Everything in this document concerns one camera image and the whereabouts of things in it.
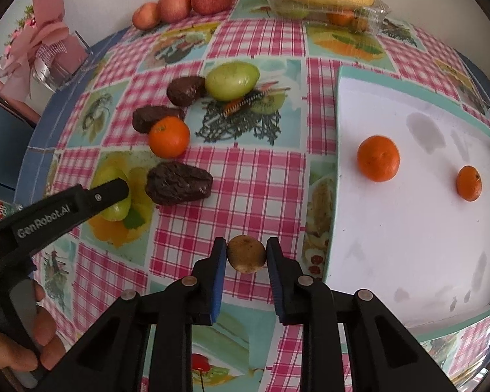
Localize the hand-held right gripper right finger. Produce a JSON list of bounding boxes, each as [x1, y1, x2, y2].
[[266, 237, 454, 392]]

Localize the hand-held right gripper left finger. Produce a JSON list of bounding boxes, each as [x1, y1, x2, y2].
[[37, 237, 228, 392]]

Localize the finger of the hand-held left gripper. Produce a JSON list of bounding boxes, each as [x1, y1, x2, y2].
[[79, 179, 130, 218]]

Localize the green mango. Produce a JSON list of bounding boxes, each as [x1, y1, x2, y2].
[[204, 61, 260, 101], [93, 166, 133, 222]]

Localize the large dark brown avocado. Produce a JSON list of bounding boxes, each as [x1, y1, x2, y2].
[[145, 162, 214, 205]]

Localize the orange tangerine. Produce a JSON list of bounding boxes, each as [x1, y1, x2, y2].
[[148, 116, 191, 159], [357, 135, 401, 183], [326, 9, 355, 26], [456, 165, 483, 202]]

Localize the white tray with teal rim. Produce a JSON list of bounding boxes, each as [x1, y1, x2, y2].
[[326, 65, 490, 341]]

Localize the person's left hand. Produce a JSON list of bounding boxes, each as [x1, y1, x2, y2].
[[0, 283, 67, 376]]

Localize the green label packet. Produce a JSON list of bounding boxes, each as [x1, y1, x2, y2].
[[0, 200, 23, 219]]

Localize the blue furniture panel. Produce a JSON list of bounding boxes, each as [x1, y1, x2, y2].
[[0, 104, 38, 190]]

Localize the clear vase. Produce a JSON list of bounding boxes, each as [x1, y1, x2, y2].
[[30, 30, 92, 92]]

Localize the dark brown date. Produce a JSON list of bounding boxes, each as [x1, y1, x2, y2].
[[166, 76, 207, 106]]

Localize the small red apple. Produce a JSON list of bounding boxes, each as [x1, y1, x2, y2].
[[132, 2, 161, 30]]

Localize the clear plastic container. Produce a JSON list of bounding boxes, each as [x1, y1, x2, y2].
[[267, 0, 390, 35]]

